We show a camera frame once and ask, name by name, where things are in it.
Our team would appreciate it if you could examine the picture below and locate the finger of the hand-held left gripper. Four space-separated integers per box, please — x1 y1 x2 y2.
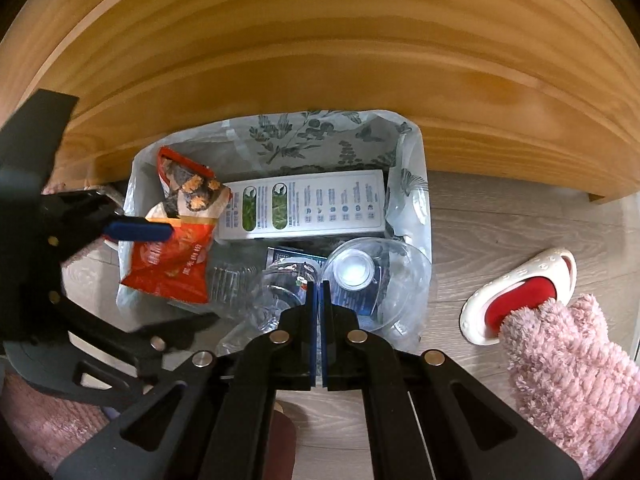
42 187 175 261
47 287 218 396

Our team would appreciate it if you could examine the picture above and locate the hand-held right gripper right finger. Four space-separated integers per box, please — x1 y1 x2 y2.
321 280 585 480

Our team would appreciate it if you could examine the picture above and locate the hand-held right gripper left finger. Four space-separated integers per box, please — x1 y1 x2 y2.
55 280 317 480

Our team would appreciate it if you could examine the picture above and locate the orange red snack packet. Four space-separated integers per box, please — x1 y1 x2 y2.
119 146 232 306

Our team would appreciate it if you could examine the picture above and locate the crushed clear plastic bottle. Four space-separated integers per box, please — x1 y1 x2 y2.
257 256 321 333

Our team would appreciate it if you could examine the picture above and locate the clear bottle with white cap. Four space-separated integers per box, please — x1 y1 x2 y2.
321 237 435 333

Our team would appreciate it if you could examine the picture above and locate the blue cardboard box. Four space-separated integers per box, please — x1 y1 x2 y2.
265 245 386 317

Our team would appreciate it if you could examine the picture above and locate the white milk carton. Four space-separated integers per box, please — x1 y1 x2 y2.
215 169 390 242

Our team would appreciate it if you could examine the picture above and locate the floral lined trash bin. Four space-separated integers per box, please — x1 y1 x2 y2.
116 109 438 356

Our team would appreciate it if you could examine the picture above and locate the maroon cloth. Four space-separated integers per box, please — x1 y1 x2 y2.
270 402 298 480

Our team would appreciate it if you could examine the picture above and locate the person's left leg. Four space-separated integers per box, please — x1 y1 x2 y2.
0 360 111 476

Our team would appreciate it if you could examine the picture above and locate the person's leg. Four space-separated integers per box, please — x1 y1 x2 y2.
500 294 640 478
0 360 111 476

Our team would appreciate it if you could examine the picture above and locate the white red slipper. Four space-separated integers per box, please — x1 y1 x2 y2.
460 247 578 346

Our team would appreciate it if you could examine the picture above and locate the person's right leg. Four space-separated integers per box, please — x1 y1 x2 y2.
500 294 640 478

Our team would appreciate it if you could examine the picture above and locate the wooden bed frame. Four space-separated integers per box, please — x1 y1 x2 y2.
0 0 640 206

